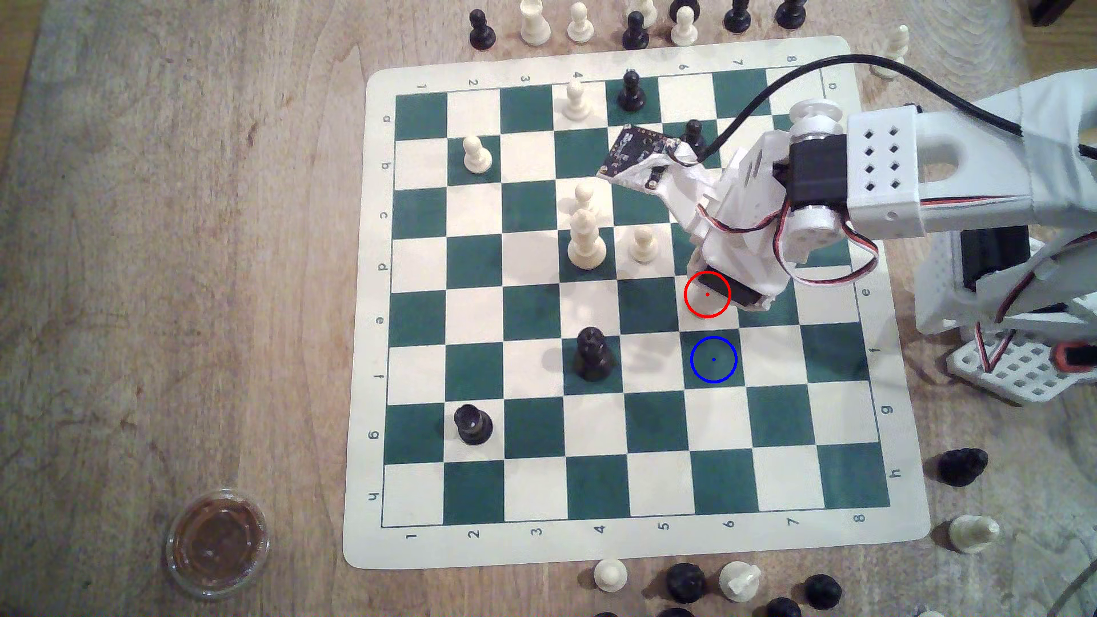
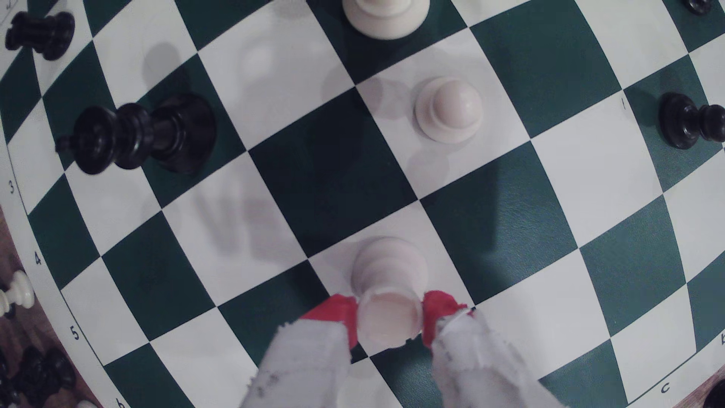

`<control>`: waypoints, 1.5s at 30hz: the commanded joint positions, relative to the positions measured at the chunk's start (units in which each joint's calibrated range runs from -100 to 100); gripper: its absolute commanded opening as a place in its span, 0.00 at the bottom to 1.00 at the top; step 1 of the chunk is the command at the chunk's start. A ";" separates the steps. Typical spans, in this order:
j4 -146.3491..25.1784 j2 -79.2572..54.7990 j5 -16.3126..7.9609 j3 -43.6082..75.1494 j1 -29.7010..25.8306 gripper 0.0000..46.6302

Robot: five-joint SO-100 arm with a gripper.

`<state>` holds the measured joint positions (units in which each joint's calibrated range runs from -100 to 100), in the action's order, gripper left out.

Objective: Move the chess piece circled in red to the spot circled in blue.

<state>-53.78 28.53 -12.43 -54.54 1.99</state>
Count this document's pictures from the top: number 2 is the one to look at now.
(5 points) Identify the black chess piece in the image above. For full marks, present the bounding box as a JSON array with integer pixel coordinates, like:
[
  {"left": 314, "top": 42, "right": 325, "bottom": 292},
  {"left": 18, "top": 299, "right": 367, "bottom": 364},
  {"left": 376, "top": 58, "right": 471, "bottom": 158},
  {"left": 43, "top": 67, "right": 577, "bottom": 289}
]
[
  {"left": 12, "top": 346, "right": 49, "bottom": 406},
  {"left": 42, "top": 347, "right": 77, "bottom": 392}
]

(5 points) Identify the dark rounded object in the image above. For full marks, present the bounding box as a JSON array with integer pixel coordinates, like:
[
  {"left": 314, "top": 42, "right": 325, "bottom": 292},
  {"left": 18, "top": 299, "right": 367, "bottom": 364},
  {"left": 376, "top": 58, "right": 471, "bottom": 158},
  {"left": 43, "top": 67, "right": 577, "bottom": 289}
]
[{"left": 702, "top": 380, "right": 725, "bottom": 408}]

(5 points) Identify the large white chess piece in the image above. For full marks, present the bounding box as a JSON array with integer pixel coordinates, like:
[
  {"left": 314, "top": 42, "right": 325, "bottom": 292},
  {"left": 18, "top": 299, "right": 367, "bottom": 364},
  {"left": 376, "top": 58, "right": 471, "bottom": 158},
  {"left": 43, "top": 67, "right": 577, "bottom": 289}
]
[{"left": 341, "top": 0, "right": 431, "bottom": 40}]

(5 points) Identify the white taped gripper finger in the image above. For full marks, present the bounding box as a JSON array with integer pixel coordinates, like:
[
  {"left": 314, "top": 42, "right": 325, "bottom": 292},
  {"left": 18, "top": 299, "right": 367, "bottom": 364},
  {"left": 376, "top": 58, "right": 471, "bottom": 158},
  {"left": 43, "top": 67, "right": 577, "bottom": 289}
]
[
  {"left": 424, "top": 291, "right": 567, "bottom": 408},
  {"left": 241, "top": 295, "right": 359, "bottom": 408}
]

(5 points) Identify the black chess king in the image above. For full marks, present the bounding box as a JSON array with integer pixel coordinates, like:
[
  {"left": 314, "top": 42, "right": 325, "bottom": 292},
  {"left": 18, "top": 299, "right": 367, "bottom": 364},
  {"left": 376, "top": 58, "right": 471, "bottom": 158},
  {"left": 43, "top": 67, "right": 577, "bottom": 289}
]
[{"left": 56, "top": 93, "right": 218, "bottom": 175}]

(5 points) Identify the white chess pawn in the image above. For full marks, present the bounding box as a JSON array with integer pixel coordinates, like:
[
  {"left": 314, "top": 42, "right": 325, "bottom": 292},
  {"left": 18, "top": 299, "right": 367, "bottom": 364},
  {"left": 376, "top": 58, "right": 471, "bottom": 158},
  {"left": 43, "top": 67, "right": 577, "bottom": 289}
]
[{"left": 413, "top": 76, "right": 484, "bottom": 144}]

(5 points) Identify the green and white chess board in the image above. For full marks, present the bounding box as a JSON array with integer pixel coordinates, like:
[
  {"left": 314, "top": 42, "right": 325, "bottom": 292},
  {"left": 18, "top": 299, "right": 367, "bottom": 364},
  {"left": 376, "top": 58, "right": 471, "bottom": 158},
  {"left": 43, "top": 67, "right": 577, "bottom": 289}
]
[{"left": 0, "top": 0, "right": 725, "bottom": 408}]

